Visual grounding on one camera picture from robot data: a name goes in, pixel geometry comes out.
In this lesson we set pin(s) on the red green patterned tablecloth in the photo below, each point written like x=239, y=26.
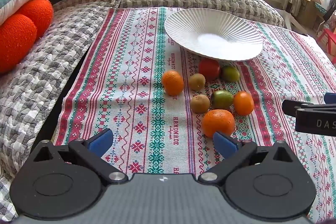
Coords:
x=147, y=98

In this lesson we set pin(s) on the green fruit with dark patch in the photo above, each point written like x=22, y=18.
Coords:
x=221, y=99

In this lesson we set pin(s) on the brown kiwi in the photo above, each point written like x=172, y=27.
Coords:
x=197, y=81
x=200, y=103

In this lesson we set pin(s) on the medium orange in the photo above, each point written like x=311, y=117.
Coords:
x=172, y=82

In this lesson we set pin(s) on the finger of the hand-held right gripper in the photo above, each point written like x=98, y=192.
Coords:
x=291, y=106
x=330, y=97

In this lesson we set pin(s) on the grey checked quilt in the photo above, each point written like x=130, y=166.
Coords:
x=47, y=64

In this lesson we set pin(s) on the small smooth orange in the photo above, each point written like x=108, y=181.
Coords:
x=243, y=103

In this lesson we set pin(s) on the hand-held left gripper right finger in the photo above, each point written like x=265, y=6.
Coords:
x=224, y=144

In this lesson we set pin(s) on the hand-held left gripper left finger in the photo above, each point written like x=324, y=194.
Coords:
x=101, y=141

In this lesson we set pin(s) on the orange knitted cushion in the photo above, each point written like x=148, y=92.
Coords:
x=18, y=35

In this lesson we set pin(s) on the red tomato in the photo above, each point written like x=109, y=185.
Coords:
x=209, y=69

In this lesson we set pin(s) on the large orange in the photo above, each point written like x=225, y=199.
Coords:
x=218, y=121

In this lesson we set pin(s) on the white ribbed plate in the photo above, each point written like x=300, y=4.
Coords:
x=210, y=40

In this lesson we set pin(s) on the green lime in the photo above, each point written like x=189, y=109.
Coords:
x=231, y=73

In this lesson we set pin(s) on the red stool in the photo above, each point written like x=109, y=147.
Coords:
x=329, y=36

